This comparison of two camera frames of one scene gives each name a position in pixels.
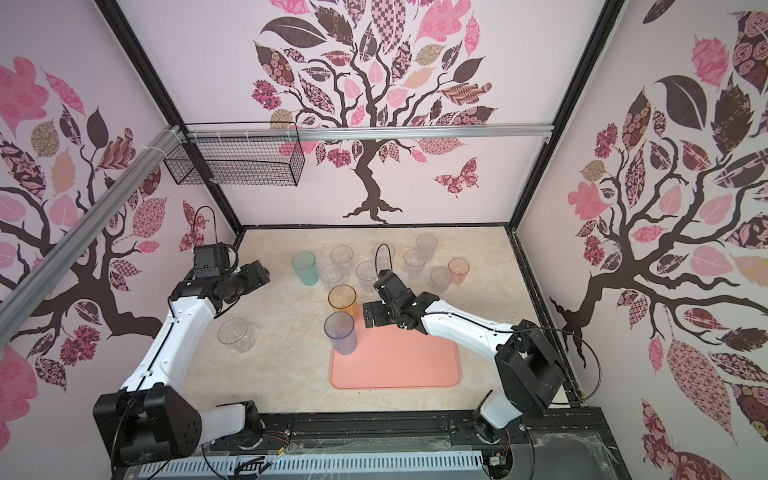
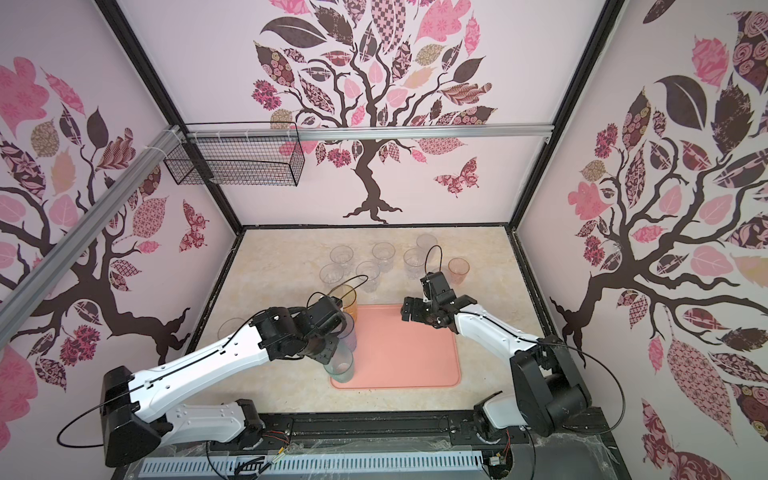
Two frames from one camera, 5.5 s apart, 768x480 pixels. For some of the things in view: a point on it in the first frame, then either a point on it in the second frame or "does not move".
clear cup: (414, 260) does not move
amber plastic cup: (342, 297) does not move
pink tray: (395, 357) does not move
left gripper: (255, 278) → (328, 352)
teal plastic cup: (307, 268) → (340, 367)
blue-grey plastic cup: (339, 328) does not move
